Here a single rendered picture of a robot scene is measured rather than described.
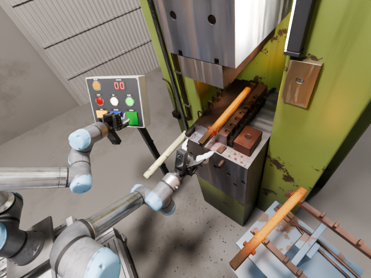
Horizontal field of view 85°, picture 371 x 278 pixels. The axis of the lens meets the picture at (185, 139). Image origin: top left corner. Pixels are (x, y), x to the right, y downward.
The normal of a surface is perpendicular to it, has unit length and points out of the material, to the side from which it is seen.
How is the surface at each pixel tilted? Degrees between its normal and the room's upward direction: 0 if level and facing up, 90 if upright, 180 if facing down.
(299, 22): 90
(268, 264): 0
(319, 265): 0
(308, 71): 90
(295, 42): 90
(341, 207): 0
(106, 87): 60
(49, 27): 90
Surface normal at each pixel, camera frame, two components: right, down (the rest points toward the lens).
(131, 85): -0.30, 0.37
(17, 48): 0.51, 0.60
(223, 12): -0.62, 0.68
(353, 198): -0.19, -0.62
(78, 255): -0.08, -0.78
